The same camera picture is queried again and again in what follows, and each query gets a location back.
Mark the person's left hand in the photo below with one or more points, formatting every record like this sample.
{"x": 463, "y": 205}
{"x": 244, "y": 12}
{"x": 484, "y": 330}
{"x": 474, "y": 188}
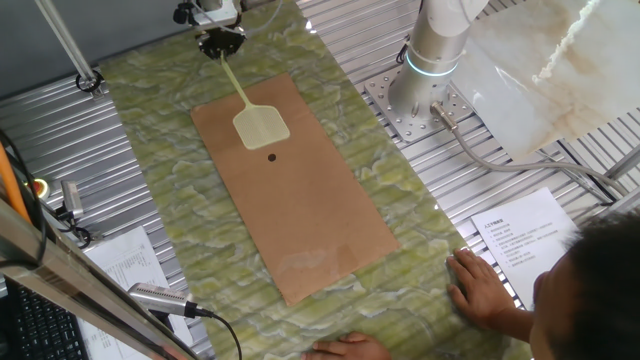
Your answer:
{"x": 350, "y": 349}

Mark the white instruction paper sheet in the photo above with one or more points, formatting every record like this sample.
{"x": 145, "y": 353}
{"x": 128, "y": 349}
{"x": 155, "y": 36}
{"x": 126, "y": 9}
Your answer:
{"x": 520, "y": 240}

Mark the green marble pattern mat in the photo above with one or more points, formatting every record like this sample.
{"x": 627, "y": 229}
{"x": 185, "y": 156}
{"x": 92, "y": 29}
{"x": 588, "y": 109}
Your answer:
{"x": 200, "y": 175}

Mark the silver finned camera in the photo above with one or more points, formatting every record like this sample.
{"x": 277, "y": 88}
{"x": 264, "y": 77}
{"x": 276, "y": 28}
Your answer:
{"x": 160, "y": 299}

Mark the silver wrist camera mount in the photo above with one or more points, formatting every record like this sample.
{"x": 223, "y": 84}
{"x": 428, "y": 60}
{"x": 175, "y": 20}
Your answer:
{"x": 215, "y": 19}

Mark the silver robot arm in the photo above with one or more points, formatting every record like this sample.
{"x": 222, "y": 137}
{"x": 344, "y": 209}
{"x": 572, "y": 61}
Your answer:
{"x": 435, "y": 45}

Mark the orange pole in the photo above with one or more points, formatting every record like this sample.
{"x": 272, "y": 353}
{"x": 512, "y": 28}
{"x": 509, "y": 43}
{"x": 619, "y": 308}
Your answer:
{"x": 10, "y": 185}

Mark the person's right forearm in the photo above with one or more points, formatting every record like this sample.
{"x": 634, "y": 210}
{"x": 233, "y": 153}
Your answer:
{"x": 515, "y": 322}

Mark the aluminium stand pole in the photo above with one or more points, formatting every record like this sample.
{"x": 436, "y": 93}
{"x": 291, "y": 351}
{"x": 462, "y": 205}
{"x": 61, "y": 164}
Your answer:
{"x": 65, "y": 42}

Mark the white marble board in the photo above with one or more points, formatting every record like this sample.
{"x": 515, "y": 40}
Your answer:
{"x": 550, "y": 75}

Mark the printed table paper sheet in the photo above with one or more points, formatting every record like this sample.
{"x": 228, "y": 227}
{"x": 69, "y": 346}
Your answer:
{"x": 130, "y": 260}

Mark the steel frame beam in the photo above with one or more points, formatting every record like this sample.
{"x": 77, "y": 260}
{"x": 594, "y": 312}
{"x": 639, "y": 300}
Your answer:
{"x": 60, "y": 270}

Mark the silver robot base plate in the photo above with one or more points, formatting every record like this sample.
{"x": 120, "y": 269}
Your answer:
{"x": 385, "y": 95}

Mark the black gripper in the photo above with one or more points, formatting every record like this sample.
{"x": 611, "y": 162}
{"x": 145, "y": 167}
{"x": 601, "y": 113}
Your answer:
{"x": 222, "y": 37}

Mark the person's head black hair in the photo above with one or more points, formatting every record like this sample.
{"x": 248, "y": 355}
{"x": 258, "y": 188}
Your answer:
{"x": 600, "y": 300}

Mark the brown cardboard sheet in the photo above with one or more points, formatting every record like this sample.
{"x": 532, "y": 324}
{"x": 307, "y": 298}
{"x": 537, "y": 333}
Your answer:
{"x": 300, "y": 250}

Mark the aluminium bar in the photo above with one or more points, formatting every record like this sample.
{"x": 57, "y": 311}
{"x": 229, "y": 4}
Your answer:
{"x": 625, "y": 162}
{"x": 625, "y": 200}

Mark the black keyboard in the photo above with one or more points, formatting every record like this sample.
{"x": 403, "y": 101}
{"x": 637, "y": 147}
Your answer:
{"x": 45, "y": 330}

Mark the red emergency stop button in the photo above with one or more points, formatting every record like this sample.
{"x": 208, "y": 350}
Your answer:
{"x": 41, "y": 188}

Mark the pale green flyswatter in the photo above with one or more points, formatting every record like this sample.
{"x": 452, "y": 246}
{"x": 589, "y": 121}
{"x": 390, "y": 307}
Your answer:
{"x": 260, "y": 127}

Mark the person's right hand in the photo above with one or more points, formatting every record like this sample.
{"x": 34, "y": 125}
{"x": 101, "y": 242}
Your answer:
{"x": 480, "y": 292}

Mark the black dot marker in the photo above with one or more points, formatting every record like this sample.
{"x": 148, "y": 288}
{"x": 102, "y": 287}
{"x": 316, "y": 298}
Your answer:
{"x": 272, "y": 157}

